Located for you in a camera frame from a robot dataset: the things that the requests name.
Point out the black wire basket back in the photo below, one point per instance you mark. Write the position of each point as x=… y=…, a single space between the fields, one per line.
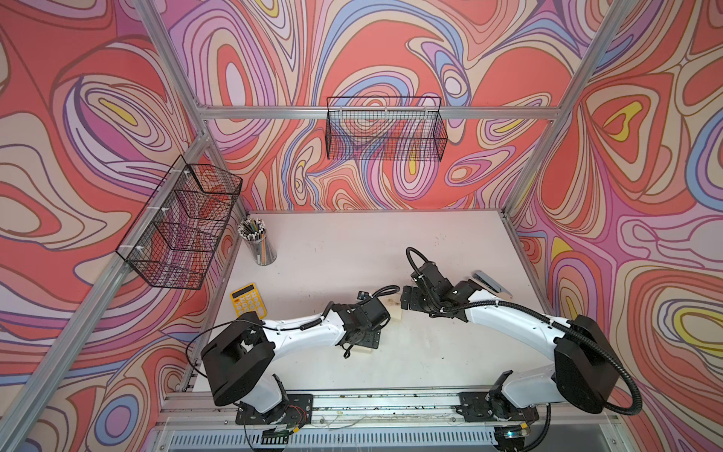
x=385 y=128

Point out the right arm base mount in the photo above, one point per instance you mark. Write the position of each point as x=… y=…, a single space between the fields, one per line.
x=493 y=407

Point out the metal pen cup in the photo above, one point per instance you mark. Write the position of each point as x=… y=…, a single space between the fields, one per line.
x=254 y=233

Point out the black wire basket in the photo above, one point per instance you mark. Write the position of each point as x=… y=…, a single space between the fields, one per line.
x=173 y=243
x=385 y=128

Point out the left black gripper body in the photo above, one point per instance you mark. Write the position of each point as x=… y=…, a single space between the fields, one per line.
x=371 y=339

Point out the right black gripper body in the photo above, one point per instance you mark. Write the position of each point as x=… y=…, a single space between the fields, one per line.
x=420 y=301

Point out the black wire basket left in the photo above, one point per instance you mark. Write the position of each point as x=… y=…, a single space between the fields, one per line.
x=173 y=243

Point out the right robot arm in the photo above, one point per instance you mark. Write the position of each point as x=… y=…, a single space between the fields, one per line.
x=583 y=368

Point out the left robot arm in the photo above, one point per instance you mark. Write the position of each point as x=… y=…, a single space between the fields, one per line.
x=237 y=359

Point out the grey stapler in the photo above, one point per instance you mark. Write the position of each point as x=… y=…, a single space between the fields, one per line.
x=492 y=286

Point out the yellow calculator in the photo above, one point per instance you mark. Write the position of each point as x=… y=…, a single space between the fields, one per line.
x=248 y=299

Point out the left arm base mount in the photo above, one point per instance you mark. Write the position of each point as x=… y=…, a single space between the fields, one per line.
x=294 y=411

